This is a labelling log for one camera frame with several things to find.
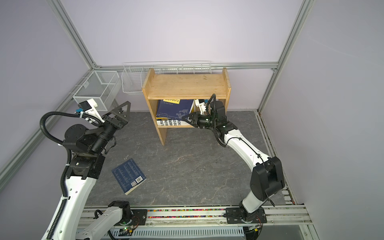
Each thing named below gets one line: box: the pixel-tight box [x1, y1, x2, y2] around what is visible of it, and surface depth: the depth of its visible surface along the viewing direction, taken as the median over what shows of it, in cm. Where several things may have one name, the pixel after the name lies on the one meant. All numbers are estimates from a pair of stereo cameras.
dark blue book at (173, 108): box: [156, 99, 194, 120], surface depth 78 cm
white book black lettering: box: [157, 119, 192, 126], surface depth 84 cm
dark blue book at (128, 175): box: [111, 158, 147, 196], surface depth 88 cm
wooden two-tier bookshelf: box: [142, 68, 232, 146], surface depth 75 cm
